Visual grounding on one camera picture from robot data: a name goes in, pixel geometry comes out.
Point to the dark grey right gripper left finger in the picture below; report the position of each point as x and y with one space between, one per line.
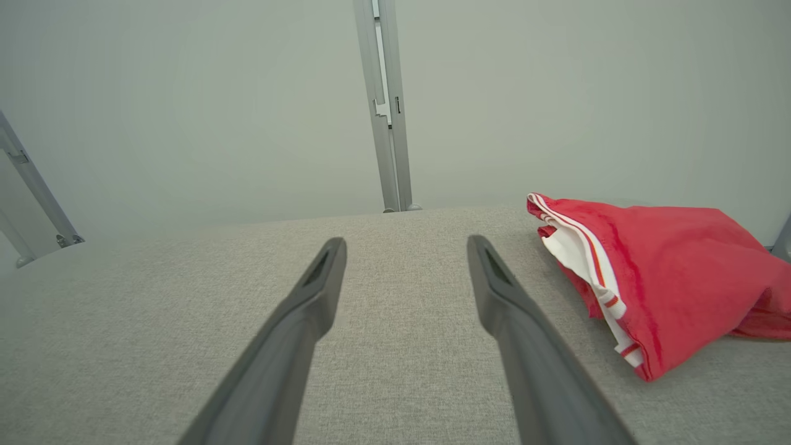
272 377

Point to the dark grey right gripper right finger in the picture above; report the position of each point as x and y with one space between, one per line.
544 383

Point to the folded red garment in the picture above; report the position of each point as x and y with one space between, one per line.
680 272

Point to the grey aluminium wall post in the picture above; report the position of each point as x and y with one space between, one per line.
37 185
386 154

